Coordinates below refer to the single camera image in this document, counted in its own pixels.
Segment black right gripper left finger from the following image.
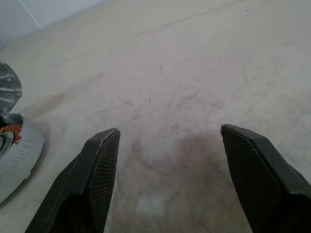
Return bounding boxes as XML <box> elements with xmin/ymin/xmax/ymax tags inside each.
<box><xmin>25</xmin><ymin>127</ymin><xmax>121</xmax><ymax>233</ymax></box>

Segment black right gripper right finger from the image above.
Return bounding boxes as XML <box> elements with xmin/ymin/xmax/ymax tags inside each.
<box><xmin>220</xmin><ymin>123</ymin><xmax>311</xmax><ymax>233</ymax></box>

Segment silver motor housing copper windings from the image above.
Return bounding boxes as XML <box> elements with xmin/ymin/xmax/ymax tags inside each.
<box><xmin>0</xmin><ymin>113</ymin><xmax>46</xmax><ymax>205</ymax></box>

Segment dark grey metal robot part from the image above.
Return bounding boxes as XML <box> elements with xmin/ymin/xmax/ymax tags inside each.
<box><xmin>0</xmin><ymin>62</ymin><xmax>23</xmax><ymax>114</ymax></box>

